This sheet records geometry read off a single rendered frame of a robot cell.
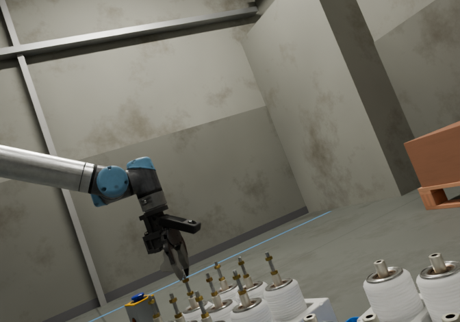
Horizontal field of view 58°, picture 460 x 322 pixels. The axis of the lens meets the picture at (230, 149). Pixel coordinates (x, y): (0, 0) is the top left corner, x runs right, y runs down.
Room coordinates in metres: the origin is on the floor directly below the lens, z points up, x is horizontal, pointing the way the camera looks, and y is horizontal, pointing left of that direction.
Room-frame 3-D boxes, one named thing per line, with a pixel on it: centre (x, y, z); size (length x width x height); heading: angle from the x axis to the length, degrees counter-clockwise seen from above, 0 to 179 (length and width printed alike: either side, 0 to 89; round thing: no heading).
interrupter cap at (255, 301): (1.02, 0.10, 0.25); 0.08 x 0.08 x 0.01
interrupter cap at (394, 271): (0.87, -0.20, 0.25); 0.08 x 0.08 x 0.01
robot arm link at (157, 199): (1.20, 0.27, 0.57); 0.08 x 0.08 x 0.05
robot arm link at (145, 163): (1.20, 0.27, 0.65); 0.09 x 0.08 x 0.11; 111
